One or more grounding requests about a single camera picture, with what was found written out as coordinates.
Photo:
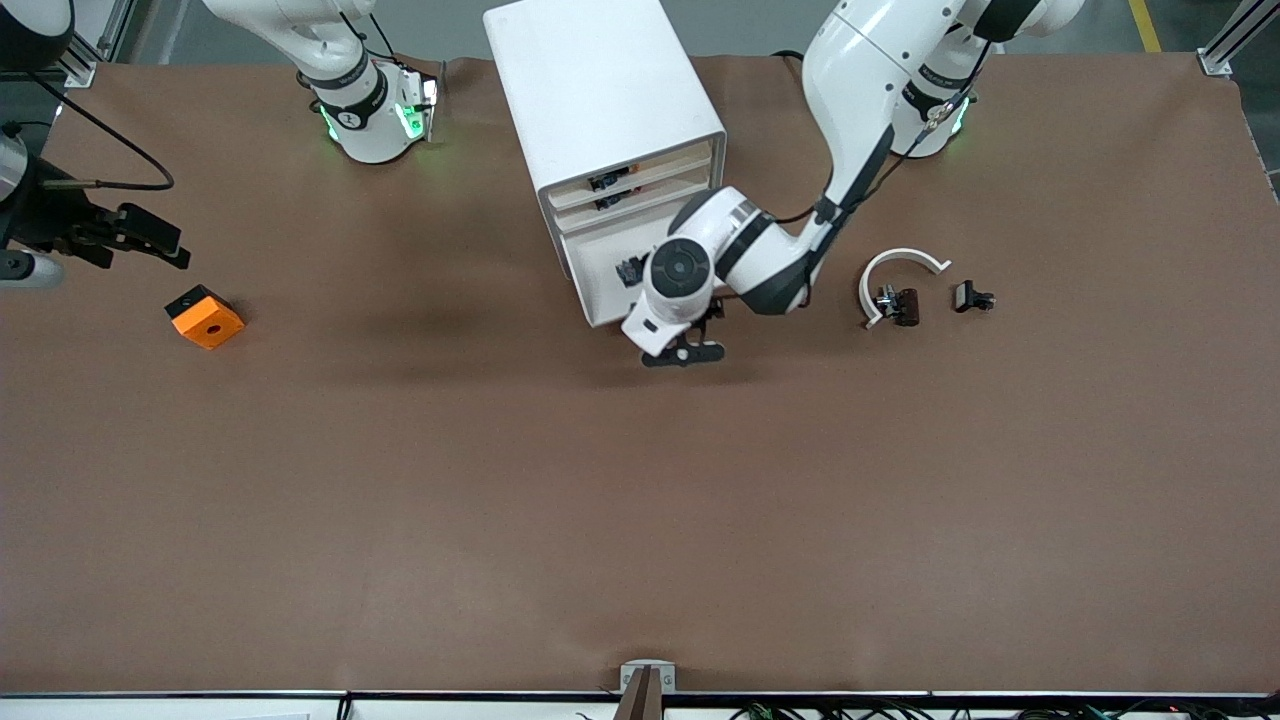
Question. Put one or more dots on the small black component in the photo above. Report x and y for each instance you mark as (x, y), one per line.
(966, 296)

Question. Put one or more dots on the white drawer cabinet shell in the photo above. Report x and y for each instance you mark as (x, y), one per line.
(600, 80)

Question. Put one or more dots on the white curved plastic piece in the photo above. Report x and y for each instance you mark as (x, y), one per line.
(905, 254)

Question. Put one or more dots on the orange box with hole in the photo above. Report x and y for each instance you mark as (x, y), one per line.
(210, 325)

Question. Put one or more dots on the white cabinet drawer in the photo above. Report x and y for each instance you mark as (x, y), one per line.
(575, 220)
(570, 195)
(600, 280)

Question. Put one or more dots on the brown bar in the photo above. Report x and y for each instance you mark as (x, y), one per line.
(640, 700)

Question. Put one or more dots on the blue-black push button switch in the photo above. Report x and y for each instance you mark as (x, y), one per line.
(603, 183)

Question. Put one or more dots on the aluminium frame profile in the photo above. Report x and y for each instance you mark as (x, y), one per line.
(1230, 40)
(85, 45)

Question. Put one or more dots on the brown table cover mat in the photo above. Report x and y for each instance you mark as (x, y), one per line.
(640, 500)

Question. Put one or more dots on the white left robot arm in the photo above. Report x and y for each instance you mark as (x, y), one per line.
(860, 80)

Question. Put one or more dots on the brown block metal component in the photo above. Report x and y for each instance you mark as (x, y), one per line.
(906, 306)

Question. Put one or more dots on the grey metal bracket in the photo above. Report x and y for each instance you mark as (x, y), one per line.
(648, 668)

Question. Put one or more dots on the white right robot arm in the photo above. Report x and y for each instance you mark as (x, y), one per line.
(360, 120)

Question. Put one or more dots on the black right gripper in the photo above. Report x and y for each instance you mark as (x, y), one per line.
(42, 219)

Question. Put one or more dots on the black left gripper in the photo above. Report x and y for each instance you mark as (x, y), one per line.
(716, 307)

